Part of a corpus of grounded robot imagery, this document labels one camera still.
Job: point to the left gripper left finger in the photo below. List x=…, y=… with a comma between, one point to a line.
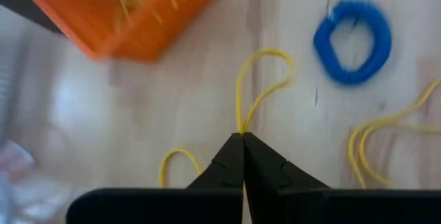
x=224, y=169

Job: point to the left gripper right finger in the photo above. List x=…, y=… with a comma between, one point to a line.
x=268, y=175

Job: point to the orange plastic basket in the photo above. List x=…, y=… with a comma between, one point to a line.
x=138, y=38

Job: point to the blue coil wristband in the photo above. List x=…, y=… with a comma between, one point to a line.
x=383, y=41

